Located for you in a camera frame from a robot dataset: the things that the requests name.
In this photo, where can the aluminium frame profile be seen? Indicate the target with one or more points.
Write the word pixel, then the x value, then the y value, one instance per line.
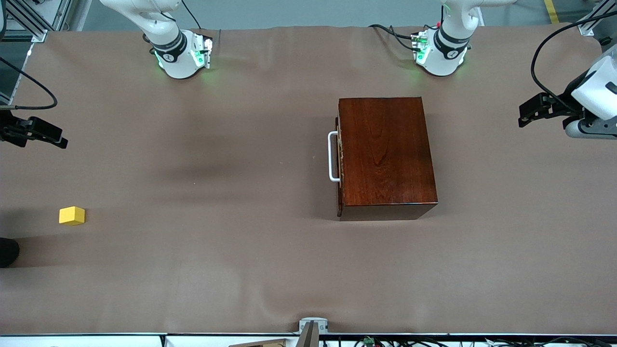
pixel 33 21
pixel 597 19

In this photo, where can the dark red wooden cabinet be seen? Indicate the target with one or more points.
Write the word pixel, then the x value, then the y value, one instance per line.
pixel 385 154

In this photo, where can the grey camera mount clamp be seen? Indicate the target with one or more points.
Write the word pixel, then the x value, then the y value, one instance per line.
pixel 313 324

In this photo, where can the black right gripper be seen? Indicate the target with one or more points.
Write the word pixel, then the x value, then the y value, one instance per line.
pixel 10 132

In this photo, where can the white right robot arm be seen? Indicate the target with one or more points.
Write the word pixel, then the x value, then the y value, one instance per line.
pixel 173 58

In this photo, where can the yellow block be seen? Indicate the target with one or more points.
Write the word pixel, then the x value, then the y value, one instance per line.
pixel 71 215

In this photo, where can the yellow floor tape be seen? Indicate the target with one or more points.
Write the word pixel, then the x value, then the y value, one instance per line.
pixel 552 10

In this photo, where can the black frame foot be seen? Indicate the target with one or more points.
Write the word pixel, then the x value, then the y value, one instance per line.
pixel 606 41

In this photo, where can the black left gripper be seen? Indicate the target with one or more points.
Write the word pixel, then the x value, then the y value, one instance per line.
pixel 565 107

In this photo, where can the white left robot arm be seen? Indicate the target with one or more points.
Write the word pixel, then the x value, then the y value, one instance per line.
pixel 448 53

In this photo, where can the light wood drawer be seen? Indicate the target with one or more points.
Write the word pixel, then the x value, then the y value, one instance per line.
pixel 339 193

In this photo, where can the brown table cloth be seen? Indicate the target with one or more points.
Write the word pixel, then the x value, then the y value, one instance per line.
pixel 193 270

